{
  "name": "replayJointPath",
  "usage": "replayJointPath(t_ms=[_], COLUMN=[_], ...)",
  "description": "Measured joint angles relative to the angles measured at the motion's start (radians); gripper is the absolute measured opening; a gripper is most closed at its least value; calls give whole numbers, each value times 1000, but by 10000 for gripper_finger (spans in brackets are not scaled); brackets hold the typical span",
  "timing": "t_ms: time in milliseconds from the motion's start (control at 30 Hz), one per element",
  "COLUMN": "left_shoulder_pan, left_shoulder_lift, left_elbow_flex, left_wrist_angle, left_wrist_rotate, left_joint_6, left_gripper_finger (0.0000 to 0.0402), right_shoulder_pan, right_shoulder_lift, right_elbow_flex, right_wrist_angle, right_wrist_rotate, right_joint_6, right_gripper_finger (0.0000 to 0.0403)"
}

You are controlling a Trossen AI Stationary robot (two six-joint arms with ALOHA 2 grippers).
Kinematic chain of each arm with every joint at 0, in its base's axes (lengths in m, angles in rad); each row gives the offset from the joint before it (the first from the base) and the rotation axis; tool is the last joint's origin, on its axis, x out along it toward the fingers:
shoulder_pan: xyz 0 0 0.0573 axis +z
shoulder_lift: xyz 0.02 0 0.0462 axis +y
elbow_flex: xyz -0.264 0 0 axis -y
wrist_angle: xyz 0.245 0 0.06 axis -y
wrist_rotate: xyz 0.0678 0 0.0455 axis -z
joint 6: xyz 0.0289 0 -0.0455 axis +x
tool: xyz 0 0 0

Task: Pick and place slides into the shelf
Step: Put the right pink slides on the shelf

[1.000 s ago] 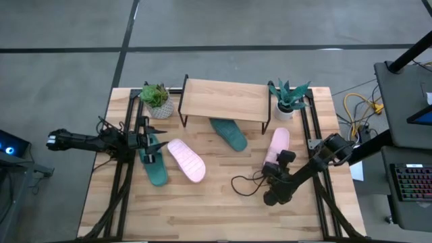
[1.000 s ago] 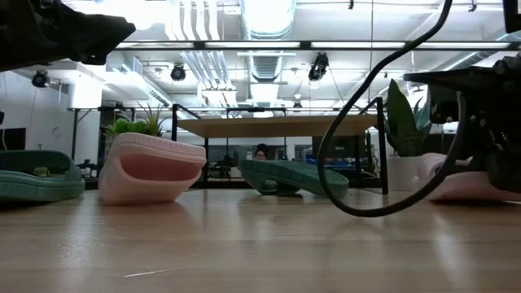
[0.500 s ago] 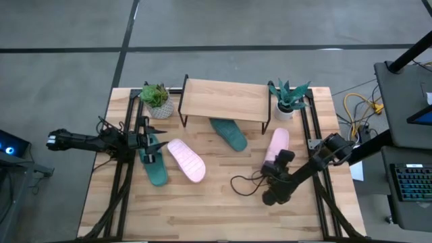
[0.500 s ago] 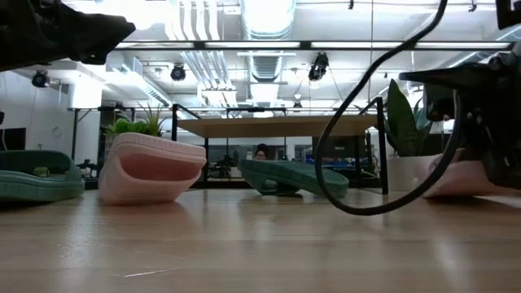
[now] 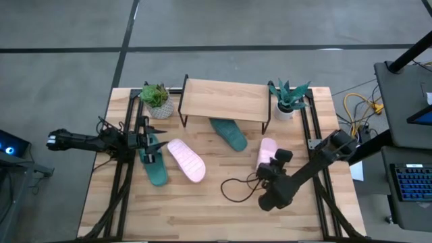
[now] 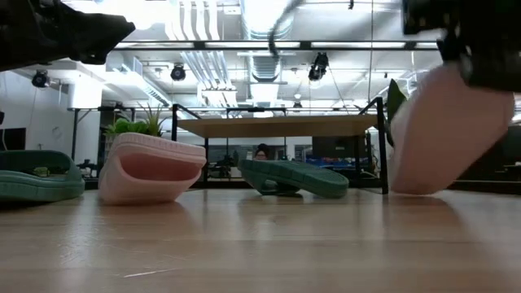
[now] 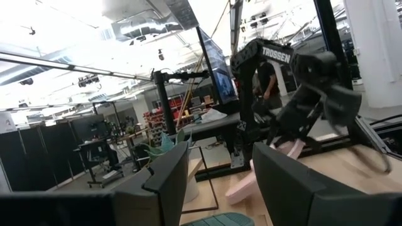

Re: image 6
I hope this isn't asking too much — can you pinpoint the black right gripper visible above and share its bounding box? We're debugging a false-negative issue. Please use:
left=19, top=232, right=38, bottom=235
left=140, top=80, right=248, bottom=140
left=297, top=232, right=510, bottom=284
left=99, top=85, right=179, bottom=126
left=402, top=0, right=521, bottom=93

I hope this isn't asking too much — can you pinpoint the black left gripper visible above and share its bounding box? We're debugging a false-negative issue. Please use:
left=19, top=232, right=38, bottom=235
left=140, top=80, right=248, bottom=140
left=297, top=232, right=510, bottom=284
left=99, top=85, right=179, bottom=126
left=0, top=0, right=137, bottom=72

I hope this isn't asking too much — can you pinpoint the pink rubber slide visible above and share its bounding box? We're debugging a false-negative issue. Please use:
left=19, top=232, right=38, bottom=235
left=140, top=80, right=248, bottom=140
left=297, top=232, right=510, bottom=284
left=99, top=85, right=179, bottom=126
left=97, top=132, right=208, bottom=206
left=387, top=63, right=516, bottom=196

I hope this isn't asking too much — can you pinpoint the green rubber slide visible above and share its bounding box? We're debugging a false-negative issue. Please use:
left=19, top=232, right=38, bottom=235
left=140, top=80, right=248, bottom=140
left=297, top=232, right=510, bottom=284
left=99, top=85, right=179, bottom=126
left=237, top=158, right=350, bottom=200
left=0, top=149, right=86, bottom=203

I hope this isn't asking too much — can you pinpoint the black ceiling spot lamp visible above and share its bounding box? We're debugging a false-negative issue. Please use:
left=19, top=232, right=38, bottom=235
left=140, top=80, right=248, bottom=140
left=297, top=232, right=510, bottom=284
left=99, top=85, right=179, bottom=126
left=169, top=63, right=187, bottom=82
left=31, top=68, right=51, bottom=90
left=307, top=51, right=331, bottom=82

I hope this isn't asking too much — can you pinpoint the black framed background table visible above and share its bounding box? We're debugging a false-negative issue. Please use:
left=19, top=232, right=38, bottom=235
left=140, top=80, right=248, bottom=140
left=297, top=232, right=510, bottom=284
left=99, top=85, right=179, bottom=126
left=66, top=105, right=138, bottom=164

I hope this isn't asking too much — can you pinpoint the black monitor screen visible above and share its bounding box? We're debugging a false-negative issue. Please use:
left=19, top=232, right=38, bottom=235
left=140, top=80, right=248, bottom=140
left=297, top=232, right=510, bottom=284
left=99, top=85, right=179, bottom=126
left=0, top=127, right=27, bottom=152

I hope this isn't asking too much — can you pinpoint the dark background cabinet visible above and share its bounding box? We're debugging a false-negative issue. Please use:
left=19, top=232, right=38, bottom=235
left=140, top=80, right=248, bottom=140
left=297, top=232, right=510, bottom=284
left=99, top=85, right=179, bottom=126
left=311, top=135, right=368, bottom=160

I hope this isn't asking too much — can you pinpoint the person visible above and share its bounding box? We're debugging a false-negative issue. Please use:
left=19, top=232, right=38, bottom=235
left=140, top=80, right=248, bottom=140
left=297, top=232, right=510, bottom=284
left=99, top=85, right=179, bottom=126
left=253, top=142, right=271, bottom=161

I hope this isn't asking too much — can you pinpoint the black overhead rail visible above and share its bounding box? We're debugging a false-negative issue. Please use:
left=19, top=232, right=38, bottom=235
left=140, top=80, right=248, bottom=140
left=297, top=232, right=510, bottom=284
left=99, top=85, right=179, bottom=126
left=112, top=39, right=440, bottom=51

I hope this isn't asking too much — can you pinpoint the silver ventilation duct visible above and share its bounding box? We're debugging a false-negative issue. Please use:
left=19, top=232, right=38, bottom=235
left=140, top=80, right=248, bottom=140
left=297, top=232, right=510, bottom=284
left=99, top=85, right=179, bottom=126
left=239, top=0, right=296, bottom=85

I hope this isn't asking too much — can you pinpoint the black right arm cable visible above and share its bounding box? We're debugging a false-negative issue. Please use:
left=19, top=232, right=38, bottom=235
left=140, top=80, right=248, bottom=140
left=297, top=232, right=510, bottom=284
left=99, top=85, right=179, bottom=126
left=267, top=0, right=307, bottom=59

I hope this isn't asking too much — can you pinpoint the wooden shelf with black frame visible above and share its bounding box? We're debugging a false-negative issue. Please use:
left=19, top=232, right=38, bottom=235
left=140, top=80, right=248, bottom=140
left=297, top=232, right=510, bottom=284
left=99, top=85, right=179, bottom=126
left=171, top=96, right=389, bottom=195

